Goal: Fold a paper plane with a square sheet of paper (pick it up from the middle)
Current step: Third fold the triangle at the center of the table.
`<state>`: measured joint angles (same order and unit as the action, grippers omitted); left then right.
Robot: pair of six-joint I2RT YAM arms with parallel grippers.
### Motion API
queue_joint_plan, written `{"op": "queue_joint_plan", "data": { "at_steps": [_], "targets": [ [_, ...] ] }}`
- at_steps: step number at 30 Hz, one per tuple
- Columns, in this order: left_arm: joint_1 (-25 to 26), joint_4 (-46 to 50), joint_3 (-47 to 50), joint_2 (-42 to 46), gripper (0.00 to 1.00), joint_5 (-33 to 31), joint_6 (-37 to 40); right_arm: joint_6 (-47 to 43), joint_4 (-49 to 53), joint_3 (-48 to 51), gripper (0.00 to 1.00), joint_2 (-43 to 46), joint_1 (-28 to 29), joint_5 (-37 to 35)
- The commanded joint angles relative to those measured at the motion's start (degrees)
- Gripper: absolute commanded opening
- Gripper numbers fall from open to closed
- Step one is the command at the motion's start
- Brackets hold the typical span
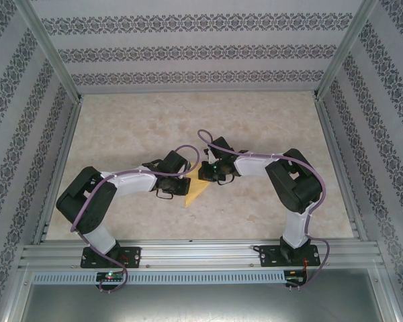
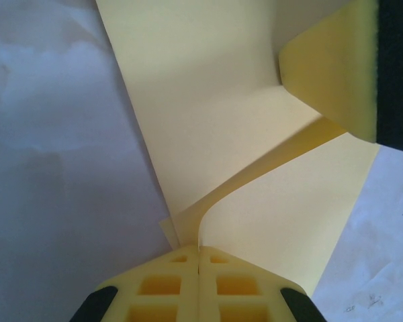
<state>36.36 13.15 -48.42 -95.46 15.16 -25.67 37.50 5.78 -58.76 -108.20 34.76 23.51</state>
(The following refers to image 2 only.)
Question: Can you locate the yellow paper sheet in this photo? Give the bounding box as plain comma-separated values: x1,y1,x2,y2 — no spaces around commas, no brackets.
94,0,381,298

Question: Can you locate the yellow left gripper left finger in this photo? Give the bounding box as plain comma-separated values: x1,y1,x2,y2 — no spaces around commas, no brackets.
98,244,200,322

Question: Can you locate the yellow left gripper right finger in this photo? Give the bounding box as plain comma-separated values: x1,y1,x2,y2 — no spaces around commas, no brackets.
198,245,306,322

